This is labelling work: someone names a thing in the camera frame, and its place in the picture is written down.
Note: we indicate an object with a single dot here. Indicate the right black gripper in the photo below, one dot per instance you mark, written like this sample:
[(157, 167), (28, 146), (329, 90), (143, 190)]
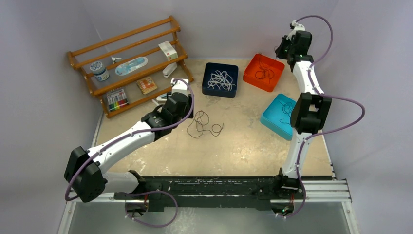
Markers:
[(278, 51)]

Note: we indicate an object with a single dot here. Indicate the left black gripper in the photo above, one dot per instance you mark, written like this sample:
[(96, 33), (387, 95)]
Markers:
[(188, 107)]

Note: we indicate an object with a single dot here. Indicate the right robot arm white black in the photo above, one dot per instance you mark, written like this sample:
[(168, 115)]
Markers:
[(311, 109)]

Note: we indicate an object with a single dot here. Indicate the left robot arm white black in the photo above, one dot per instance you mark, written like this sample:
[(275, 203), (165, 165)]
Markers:
[(87, 170)]

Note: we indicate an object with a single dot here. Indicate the small blue white stapler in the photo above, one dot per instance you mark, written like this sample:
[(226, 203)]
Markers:
[(163, 97)]

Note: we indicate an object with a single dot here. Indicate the orange square tray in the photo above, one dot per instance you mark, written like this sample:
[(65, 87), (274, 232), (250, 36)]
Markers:
[(263, 72)]

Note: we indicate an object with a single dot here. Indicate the orange patterned small pack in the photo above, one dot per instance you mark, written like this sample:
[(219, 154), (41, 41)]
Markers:
[(146, 85)]

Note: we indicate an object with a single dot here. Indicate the dark navy square tray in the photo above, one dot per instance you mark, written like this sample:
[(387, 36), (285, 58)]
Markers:
[(220, 80)]

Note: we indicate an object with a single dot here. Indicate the white red small box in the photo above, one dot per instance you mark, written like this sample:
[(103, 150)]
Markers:
[(168, 50)]

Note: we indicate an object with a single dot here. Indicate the coloured marker set pack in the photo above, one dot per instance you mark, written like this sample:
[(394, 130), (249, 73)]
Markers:
[(117, 99)]

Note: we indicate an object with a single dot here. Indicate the oval blue white package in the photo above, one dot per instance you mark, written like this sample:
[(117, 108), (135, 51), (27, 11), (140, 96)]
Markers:
[(130, 66)]

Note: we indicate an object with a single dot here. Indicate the cyan square tray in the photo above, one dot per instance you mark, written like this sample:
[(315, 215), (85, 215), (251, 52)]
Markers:
[(277, 116)]

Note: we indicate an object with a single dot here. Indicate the small metal clip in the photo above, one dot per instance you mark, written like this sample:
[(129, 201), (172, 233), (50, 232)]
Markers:
[(116, 59)]

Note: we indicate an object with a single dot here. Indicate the blue white round jar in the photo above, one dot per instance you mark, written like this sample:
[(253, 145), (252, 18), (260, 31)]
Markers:
[(98, 69)]

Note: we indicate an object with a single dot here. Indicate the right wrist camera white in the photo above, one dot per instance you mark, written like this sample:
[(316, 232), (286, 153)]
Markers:
[(295, 26)]

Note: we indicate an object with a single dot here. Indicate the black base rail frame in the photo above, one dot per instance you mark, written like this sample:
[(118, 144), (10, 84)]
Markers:
[(263, 193)]

